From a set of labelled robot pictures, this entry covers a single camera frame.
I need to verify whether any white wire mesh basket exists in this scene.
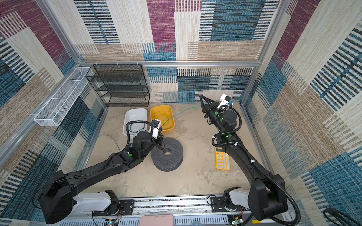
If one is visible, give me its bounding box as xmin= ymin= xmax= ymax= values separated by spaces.
xmin=34 ymin=67 xmax=89 ymax=127

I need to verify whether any dark green cable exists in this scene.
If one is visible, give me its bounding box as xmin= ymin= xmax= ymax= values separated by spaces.
xmin=129 ymin=123 xmax=146 ymax=133

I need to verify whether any black wire shelf rack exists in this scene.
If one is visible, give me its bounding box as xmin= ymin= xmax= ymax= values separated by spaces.
xmin=85 ymin=64 xmax=150 ymax=107

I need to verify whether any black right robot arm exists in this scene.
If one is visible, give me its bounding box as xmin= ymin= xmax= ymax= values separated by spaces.
xmin=199 ymin=95 xmax=301 ymax=226

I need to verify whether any grey perforated cable spool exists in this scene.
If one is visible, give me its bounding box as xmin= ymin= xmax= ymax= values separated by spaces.
xmin=151 ymin=137 xmax=184 ymax=172

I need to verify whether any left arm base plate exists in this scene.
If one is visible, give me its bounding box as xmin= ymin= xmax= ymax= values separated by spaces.
xmin=93 ymin=199 xmax=135 ymax=217

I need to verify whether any yellow calculator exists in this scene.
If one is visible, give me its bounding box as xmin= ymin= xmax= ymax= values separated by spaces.
xmin=215 ymin=147 xmax=231 ymax=170

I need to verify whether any white plastic bin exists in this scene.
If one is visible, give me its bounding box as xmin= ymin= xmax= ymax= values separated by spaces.
xmin=123 ymin=108 xmax=148 ymax=138

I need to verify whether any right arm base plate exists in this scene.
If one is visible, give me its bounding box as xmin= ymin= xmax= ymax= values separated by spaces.
xmin=206 ymin=195 xmax=249 ymax=213

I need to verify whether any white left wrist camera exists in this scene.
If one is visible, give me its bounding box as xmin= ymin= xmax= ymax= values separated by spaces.
xmin=151 ymin=119 xmax=161 ymax=139

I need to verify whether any yellow plastic bin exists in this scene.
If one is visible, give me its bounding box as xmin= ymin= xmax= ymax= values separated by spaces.
xmin=150 ymin=105 xmax=175 ymax=135

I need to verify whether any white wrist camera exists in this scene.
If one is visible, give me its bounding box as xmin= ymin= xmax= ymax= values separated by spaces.
xmin=217 ymin=94 xmax=233 ymax=110
xmin=151 ymin=119 xmax=161 ymax=139

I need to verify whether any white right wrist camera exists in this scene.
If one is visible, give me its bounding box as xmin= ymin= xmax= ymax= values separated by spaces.
xmin=217 ymin=94 xmax=233 ymax=110

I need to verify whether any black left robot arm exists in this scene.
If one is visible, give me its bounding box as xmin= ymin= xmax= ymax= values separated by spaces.
xmin=37 ymin=119 xmax=163 ymax=225

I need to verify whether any yellow cable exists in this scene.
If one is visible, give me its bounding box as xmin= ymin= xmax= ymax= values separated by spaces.
xmin=153 ymin=110 xmax=172 ymax=126

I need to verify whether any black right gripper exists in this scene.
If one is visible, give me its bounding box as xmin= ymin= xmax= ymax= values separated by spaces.
xmin=200 ymin=94 xmax=225 ymax=132

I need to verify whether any black cable loop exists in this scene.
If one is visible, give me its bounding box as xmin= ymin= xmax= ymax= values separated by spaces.
xmin=323 ymin=207 xmax=362 ymax=226

